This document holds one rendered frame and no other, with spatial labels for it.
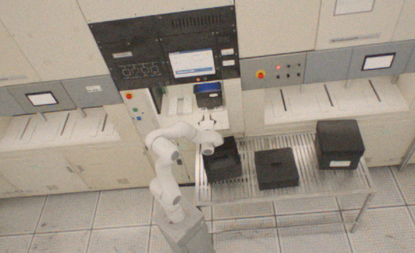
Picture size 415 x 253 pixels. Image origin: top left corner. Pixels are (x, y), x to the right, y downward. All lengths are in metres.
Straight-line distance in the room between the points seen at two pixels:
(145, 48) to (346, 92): 1.74
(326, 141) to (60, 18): 1.90
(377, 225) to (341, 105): 1.15
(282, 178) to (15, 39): 1.97
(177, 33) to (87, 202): 2.25
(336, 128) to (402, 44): 0.69
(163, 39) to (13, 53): 0.98
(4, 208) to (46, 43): 2.35
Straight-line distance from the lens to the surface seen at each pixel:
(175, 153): 1.79
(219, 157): 2.62
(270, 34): 2.14
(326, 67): 2.38
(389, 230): 3.37
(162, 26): 2.07
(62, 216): 3.79
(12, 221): 4.09
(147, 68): 2.27
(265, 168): 2.46
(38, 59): 2.44
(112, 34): 2.16
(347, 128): 2.56
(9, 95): 2.77
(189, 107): 2.87
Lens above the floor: 2.93
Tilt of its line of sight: 49 degrees down
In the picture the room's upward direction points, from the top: 11 degrees counter-clockwise
